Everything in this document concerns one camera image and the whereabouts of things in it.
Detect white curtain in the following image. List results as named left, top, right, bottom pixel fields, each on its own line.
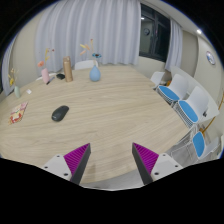
left=35, top=0, right=141, bottom=71
left=165, top=19, right=183, bottom=71

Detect dried flowers in blue vase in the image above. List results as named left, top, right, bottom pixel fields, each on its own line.
left=80, top=39, right=102, bottom=64

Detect white curtain centre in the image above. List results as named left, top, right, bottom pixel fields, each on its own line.
left=35, top=0, right=141, bottom=71

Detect dark window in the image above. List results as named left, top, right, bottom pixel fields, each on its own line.
left=139, top=5, right=170, bottom=62

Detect white chair blue cushion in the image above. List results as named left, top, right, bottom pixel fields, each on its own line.
left=156, top=74, right=189, bottom=105
left=192, top=132, right=220, bottom=160
left=174, top=86, right=209, bottom=128

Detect white chair far right corner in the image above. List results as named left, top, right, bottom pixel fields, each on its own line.
left=151, top=71, right=164, bottom=89

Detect white chair behind table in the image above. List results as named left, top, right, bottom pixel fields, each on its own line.
left=74, top=60, right=98, bottom=70

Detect white chair blue cushion middle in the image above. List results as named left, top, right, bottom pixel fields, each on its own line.
left=174, top=86, right=209, bottom=128

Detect white chair blue cushion far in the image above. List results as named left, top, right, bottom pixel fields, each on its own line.
left=156, top=74, right=189, bottom=105

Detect black computer mouse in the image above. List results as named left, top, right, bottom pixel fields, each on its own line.
left=51, top=105, right=69, bottom=122

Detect gold thermos bottle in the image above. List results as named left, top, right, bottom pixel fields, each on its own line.
left=63, top=56, right=73, bottom=82

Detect white chair blue cushion near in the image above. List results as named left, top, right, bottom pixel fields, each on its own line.
left=192, top=132, right=220, bottom=160

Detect blue ceramic vase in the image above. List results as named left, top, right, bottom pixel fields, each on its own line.
left=89, top=65, right=101, bottom=82

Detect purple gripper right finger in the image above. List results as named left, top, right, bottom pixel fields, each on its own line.
left=132, top=143, right=182, bottom=185

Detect colourful patterned card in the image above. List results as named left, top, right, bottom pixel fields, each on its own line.
left=9, top=102, right=28, bottom=124

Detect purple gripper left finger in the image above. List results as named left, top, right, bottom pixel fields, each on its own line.
left=42, top=143, right=91, bottom=185

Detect small black object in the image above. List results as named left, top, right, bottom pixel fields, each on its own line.
left=56, top=74, right=65, bottom=80

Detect white curtain right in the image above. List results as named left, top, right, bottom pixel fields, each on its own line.
left=165, top=19, right=183, bottom=71

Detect green vase with yellow flowers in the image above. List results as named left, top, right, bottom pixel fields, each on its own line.
left=8, top=68, right=21, bottom=98

